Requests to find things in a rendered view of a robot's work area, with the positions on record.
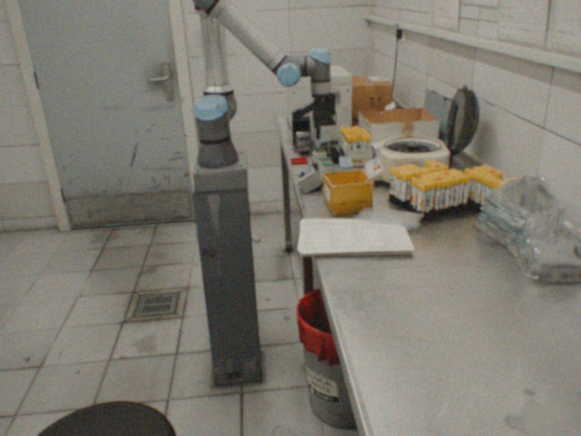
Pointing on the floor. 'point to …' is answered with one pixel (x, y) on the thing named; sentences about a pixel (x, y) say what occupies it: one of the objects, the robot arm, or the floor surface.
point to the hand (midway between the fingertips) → (316, 146)
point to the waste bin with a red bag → (323, 364)
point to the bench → (444, 326)
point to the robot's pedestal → (229, 284)
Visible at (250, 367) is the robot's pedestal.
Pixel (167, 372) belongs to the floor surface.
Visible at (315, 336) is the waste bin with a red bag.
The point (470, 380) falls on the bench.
